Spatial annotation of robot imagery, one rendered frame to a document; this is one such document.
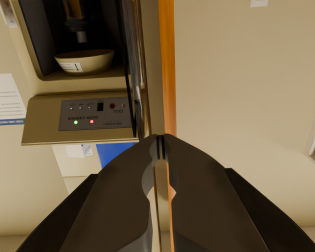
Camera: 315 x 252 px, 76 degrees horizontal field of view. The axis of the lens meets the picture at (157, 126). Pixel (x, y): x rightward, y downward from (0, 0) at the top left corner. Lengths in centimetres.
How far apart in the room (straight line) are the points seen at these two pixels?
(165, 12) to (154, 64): 56
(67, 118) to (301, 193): 149
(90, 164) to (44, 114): 23
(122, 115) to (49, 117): 20
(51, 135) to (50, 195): 105
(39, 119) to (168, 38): 39
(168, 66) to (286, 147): 104
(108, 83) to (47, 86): 17
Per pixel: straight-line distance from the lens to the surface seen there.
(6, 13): 65
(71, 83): 62
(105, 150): 55
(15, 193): 170
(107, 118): 54
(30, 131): 62
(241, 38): 104
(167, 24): 45
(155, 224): 92
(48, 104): 62
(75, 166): 76
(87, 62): 61
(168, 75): 47
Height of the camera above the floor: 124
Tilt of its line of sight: 28 degrees up
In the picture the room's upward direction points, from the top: 176 degrees clockwise
